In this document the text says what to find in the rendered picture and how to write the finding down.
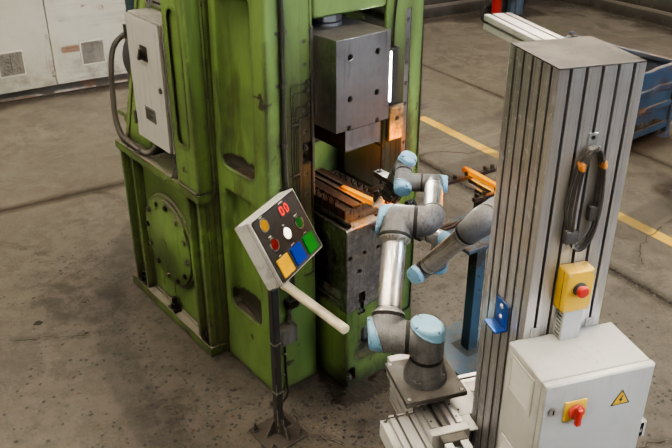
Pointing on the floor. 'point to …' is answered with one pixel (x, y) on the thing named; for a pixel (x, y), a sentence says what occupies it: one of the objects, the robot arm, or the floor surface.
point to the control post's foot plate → (267, 430)
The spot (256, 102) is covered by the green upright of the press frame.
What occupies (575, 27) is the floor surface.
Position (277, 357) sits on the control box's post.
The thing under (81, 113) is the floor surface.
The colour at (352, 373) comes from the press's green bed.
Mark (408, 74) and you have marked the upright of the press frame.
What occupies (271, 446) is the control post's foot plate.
